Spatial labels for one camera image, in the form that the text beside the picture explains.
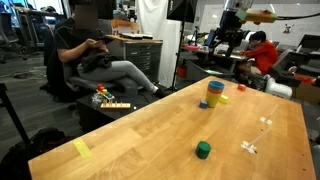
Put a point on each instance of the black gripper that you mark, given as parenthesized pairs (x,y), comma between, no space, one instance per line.
(231,28)

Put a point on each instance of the blue plastic cup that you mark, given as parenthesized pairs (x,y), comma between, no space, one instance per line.
(216,85)

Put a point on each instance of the orange plastic cup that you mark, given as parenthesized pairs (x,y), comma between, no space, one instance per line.
(215,90)

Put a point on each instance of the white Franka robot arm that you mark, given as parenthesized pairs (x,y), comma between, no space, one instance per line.
(237,4)

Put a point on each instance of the cluttered office desk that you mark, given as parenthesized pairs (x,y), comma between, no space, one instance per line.
(213,63)

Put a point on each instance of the black light stand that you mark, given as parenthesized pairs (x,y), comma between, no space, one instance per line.
(178,56)

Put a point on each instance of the person in red hoodie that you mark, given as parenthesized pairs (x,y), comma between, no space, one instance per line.
(265,55)

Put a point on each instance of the red bucket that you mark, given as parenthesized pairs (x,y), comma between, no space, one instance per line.
(181,71)

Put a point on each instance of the red-orange small block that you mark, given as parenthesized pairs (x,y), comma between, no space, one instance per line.
(241,87)

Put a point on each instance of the black softbox light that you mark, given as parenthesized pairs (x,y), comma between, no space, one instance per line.
(181,10)

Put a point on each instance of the yellow cube block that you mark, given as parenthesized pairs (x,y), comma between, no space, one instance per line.
(224,99)

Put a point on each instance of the white backdrop curtain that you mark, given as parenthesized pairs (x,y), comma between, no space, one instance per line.
(165,43)

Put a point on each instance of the yellow plastic cup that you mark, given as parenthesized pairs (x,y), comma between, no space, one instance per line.
(212,99)

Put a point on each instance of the blue cube block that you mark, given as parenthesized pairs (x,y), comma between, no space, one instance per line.
(203,104)

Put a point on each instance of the white rounded object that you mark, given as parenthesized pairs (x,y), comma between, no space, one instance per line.
(278,88)

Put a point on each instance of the whiteboard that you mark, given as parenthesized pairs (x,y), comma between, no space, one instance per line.
(293,30)

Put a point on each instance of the grey drawer cabinet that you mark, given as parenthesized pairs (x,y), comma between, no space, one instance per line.
(143,58)

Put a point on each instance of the black tray on cabinet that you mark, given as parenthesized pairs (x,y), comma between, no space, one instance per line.
(135,35)

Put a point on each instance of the cardboard box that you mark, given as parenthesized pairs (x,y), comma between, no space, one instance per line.
(307,92)

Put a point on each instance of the green cylinder block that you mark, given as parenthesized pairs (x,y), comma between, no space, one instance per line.
(202,150)

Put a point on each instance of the wooden peg board toy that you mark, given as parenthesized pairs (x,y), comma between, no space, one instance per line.
(115,105)

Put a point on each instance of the black jacket on lap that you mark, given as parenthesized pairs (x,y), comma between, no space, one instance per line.
(98,61)

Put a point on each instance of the colourful toy xylophone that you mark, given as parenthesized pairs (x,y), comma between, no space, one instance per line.
(105,92)

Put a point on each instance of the grey office chair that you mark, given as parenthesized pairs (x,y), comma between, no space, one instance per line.
(100,83)

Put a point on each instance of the clear plastic bag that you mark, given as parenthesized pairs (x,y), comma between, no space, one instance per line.
(96,99)

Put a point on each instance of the black low table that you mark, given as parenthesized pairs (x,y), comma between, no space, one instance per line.
(93,116)

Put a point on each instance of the seated person black shirt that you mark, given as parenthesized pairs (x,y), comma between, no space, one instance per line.
(71,43)

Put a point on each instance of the black backpack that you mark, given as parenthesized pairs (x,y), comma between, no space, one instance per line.
(40,143)

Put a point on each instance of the black stand leg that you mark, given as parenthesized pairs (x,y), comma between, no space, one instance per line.
(13,115)

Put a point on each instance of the yellow-green wrist camera mount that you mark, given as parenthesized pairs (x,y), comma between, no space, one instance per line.
(258,15)

